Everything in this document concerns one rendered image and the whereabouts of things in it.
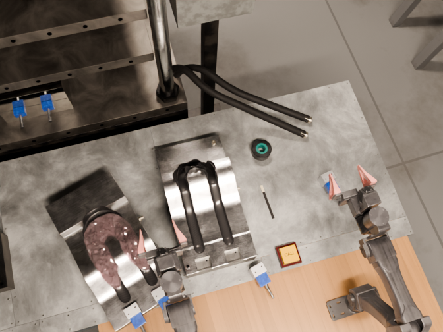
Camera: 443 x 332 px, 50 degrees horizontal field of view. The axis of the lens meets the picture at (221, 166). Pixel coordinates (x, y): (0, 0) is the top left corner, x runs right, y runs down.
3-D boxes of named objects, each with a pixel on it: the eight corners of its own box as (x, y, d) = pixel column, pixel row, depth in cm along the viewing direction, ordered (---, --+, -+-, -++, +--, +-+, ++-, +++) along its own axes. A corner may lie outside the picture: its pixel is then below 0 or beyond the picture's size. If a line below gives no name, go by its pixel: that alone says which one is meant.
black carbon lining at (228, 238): (235, 244, 171) (237, 239, 162) (192, 256, 168) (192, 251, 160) (210, 158, 182) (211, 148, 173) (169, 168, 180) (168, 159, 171)
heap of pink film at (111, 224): (155, 265, 168) (153, 262, 160) (111, 294, 164) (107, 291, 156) (119, 206, 175) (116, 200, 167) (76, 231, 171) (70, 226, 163)
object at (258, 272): (278, 296, 172) (280, 294, 167) (266, 302, 171) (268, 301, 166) (260, 263, 175) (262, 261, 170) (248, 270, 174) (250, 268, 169)
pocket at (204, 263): (212, 269, 169) (212, 267, 165) (198, 273, 168) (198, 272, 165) (209, 257, 170) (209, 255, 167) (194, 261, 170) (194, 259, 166)
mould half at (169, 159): (254, 259, 176) (258, 253, 163) (186, 278, 172) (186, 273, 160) (218, 140, 192) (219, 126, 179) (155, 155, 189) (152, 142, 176)
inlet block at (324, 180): (345, 203, 185) (349, 199, 180) (333, 208, 184) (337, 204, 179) (327, 174, 189) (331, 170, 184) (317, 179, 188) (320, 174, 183)
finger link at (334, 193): (325, 172, 143) (337, 200, 140) (347, 165, 144) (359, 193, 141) (320, 179, 149) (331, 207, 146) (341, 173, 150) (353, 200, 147)
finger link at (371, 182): (346, 165, 144) (358, 193, 141) (368, 159, 145) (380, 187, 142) (340, 173, 150) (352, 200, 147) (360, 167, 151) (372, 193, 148)
